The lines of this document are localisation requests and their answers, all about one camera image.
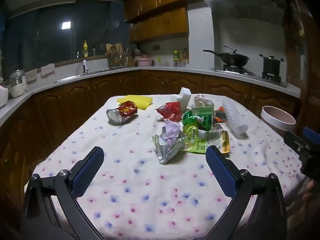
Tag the red snack bag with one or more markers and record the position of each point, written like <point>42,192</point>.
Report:
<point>126,110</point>

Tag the green wrapper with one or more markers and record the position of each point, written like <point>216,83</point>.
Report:
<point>192,118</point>

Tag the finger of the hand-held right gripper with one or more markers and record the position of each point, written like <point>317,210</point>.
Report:
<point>311,133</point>
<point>295,141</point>

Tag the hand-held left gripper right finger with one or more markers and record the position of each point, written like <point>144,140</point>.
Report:
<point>221,172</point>

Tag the white kitchen countertop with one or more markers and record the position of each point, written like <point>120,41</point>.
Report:
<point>175,68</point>

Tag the gas stove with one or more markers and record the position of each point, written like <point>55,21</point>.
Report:
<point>240,70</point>

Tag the yellow foam net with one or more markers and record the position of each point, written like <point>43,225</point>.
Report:
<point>141,101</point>

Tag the pink basin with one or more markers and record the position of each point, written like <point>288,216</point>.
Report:
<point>144,61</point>

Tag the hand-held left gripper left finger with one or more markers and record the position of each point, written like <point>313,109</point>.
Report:
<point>87,172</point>

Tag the floral white tablecloth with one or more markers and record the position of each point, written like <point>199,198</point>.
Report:
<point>150,180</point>

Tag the silver purple wrapper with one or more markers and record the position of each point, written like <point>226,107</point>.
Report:
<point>170,140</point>

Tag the person's right hand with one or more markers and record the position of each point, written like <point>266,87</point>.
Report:
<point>311,192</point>

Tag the wall socket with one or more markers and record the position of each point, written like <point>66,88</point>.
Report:
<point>156,47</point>

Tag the amber oil bottle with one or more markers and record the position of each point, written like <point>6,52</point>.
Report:
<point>181,56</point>

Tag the white glass jar appliance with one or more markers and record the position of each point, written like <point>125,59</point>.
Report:
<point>18,83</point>

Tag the green yellow spout pouch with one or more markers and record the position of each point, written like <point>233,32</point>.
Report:
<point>200,142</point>

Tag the wooden lower cabinets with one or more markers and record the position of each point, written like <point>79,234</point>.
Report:
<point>162,82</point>

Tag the white faucet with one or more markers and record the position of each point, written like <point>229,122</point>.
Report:
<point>85,67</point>

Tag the white foam net tube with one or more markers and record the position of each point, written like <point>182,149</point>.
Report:
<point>235,120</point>

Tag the yellow oil bottle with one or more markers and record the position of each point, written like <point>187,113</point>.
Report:
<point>176,56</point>

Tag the black wok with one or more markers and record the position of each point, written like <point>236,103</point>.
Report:
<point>235,58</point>

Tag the white rice cooker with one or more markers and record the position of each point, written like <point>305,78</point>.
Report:
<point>3,96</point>

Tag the range hood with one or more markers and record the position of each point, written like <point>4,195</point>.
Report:
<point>237,7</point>

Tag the row of spice jars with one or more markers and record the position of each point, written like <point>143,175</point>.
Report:
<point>180,64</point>

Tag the utensil drying rack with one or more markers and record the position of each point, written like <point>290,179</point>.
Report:
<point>116,58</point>

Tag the tall wooden cabinet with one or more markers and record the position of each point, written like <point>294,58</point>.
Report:
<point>305,55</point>

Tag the dark kitchen window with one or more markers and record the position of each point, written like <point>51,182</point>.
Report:
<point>37,35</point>

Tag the black cooking pot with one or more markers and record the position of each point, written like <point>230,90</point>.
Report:
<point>271,66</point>

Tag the yellow dish soap bottle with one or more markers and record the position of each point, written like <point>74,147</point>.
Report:
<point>85,50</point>

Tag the red snack wrapper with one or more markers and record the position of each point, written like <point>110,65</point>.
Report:
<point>170,111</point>

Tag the pink trash bin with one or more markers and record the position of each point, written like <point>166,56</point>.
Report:
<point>275,127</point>

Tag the orange black wrapper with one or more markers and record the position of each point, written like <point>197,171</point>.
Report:
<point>220,115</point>

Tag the green paper carton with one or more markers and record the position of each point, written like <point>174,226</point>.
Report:
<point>202,110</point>

